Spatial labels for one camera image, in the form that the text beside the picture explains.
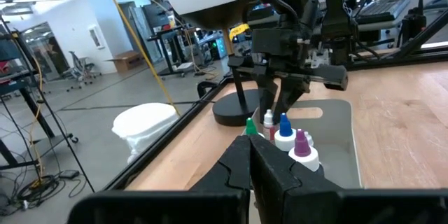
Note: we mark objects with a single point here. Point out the lit computer tower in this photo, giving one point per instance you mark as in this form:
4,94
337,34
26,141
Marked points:
218,47

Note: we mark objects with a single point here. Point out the black equipment cart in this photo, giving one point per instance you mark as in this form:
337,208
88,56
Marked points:
14,80

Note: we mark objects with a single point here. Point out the black workstation desk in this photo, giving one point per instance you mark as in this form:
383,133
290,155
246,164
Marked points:
168,38

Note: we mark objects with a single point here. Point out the purple food coloring bottle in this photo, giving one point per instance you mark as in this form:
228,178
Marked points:
302,150

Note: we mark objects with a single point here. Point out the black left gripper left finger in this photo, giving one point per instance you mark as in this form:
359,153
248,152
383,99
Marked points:
224,178

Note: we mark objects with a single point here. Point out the red dropper bottle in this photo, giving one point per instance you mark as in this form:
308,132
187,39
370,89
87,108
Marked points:
268,122

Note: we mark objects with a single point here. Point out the gray desk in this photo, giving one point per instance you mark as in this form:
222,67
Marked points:
371,26

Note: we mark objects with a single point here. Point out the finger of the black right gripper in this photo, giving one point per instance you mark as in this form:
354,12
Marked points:
267,91
290,94

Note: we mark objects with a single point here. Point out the black power adapter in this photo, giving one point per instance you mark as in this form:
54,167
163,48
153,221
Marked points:
69,174

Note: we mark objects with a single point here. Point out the blue food coloring bottle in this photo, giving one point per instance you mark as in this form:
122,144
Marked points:
285,133

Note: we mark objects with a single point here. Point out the white lined trash bin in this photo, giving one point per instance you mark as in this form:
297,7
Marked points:
145,122

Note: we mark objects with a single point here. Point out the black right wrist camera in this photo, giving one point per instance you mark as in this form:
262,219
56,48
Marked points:
274,42

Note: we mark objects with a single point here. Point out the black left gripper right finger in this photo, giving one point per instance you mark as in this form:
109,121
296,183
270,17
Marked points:
280,189

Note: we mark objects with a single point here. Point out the black computer keyboard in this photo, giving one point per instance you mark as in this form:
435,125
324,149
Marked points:
381,7

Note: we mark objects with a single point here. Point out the green food coloring bottle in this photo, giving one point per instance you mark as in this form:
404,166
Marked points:
251,127

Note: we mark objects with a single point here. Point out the framed wall picture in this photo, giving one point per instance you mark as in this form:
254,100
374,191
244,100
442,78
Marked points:
95,36

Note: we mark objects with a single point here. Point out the gray office chair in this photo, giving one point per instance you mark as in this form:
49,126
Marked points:
80,68

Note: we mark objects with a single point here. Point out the translucent plastic bin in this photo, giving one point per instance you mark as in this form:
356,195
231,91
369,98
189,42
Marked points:
336,140

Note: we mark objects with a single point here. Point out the cardboard box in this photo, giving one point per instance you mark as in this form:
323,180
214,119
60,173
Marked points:
127,61

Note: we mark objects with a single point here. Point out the black light stand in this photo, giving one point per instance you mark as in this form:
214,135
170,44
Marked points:
52,112

